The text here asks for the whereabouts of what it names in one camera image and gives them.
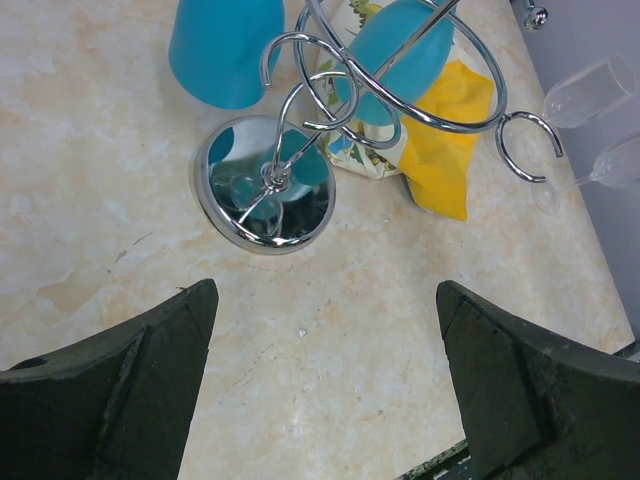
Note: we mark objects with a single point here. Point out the chrome wine glass rack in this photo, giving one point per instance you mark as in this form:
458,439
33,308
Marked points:
262,181

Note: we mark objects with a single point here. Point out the yellow cloth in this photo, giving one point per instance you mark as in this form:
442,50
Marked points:
435,162

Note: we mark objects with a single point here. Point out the clear wine glass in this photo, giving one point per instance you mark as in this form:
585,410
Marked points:
615,167
579,98

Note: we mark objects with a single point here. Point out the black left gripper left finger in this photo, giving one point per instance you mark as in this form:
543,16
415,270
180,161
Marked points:
116,405

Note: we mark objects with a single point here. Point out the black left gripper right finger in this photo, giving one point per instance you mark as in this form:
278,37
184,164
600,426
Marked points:
540,395

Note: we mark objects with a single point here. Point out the blue wine glass right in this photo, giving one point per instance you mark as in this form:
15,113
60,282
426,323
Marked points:
410,76

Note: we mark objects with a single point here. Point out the blue wine glass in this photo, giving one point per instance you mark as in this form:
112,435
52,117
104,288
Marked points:
216,46
410,76

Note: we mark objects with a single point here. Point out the blue wine glass left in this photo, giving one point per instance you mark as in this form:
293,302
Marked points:
216,46

